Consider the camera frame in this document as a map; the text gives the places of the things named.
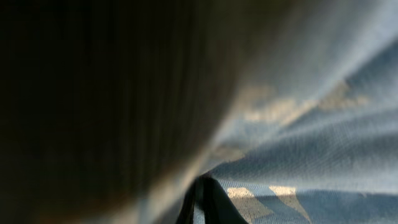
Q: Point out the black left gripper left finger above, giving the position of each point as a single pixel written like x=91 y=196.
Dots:
x=186 y=213

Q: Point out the folded black garment on stack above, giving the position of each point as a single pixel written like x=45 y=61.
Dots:
x=109 y=108

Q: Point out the light blue printed t-shirt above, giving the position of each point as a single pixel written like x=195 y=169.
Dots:
x=312 y=134

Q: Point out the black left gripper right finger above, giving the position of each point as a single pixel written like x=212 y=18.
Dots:
x=216 y=205

